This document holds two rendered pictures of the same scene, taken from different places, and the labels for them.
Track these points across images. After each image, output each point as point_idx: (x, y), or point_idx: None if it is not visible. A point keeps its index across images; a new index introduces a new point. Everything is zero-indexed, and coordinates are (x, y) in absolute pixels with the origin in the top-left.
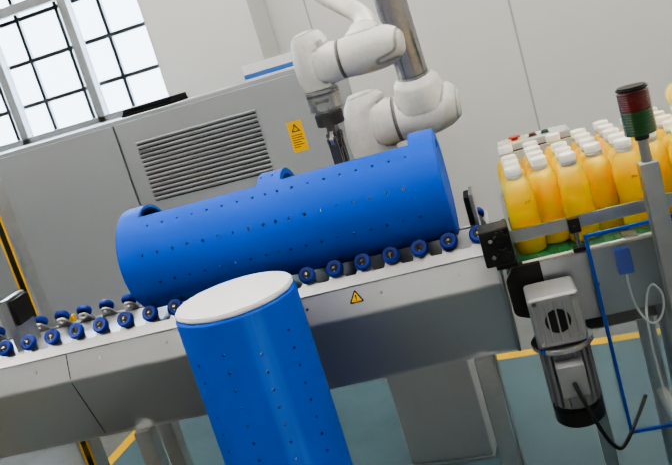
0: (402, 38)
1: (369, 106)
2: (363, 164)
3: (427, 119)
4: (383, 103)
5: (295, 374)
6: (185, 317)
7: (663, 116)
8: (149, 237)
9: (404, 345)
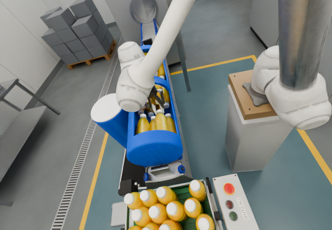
0: (130, 106)
1: (263, 67)
2: (130, 119)
3: (274, 109)
4: (271, 73)
5: (107, 132)
6: (97, 101)
7: None
8: None
9: None
